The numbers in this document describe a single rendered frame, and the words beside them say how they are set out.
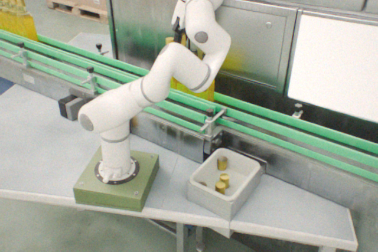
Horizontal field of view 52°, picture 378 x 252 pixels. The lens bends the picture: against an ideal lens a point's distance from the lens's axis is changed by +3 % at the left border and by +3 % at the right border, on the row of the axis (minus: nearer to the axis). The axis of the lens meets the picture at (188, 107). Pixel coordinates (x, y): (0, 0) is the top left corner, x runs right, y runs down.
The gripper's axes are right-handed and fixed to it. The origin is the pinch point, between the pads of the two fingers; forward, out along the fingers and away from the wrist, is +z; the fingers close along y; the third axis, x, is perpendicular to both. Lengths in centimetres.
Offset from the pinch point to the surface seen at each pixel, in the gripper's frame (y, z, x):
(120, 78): 5.7, 30.7, -21.8
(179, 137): 15.5, 30.8, 18.4
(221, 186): 27, 26, 44
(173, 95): 6.2, 22.0, 6.1
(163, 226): 14, 91, 22
